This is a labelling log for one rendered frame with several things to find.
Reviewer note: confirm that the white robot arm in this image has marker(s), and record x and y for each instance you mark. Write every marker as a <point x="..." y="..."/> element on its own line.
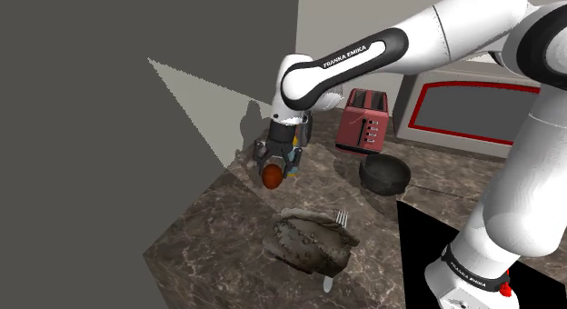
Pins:
<point x="509" y="179"/>

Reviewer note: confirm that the grey microwave with red frame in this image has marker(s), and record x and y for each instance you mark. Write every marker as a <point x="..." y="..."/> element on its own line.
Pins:
<point x="465" y="108"/>

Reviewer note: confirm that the orange round fruit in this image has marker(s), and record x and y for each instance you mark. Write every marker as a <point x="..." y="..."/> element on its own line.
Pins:
<point x="272" y="177"/>

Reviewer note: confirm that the red toaster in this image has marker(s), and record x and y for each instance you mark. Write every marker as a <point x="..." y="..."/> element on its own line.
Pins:
<point x="361" y="126"/>

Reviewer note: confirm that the black robot stand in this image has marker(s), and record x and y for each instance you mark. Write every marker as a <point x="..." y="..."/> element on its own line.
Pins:
<point x="421" y="237"/>

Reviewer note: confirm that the black bowl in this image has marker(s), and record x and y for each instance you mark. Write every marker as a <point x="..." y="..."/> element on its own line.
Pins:
<point x="384" y="175"/>

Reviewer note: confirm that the yellow and blue bottle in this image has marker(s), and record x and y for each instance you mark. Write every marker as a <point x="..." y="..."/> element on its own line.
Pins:
<point x="293" y="171"/>

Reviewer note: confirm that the silver fork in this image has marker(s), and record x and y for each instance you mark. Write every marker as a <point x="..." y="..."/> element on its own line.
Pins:
<point x="341" y="217"/>

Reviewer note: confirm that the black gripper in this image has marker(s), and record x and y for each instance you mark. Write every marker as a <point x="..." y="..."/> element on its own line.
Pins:
<point x="280" y="137"/>

